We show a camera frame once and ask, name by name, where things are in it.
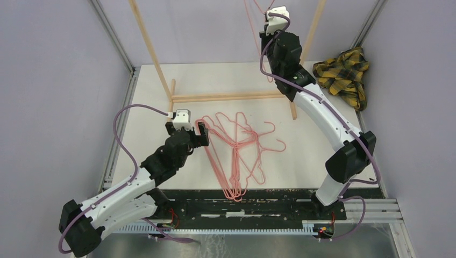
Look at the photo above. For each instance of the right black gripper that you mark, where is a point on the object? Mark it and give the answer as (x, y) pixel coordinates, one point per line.
(269, 36)

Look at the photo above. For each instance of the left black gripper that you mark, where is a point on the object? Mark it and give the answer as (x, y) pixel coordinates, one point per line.
(196, 138)

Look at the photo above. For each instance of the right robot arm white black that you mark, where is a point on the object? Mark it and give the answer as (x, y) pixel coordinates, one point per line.
(352, 147)

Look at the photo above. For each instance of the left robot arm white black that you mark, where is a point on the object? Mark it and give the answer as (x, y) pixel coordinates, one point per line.
(84, 225)

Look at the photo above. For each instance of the wooden clothes rack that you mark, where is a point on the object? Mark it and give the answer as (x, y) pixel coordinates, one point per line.
(169, 89)

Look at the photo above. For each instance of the yellow plaid shirt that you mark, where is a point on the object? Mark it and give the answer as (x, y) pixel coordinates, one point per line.
(343, 76)

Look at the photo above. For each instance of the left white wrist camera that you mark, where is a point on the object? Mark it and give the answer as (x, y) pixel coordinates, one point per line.
(181, 121)

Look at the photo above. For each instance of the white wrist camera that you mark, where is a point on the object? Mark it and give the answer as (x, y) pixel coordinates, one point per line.
(181, 121)
(274, 23)

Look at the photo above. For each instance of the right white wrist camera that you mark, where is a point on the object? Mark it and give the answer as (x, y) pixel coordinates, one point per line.
(274, 23)

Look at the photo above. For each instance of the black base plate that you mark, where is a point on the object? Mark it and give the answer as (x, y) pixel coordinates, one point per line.
(258, 209)

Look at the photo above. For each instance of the aluminium frame rail left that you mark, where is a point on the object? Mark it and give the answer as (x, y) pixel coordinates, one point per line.
(106, 48)

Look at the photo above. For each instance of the white slotted cable duct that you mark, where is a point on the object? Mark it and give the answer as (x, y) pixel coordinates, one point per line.
(143, 227)

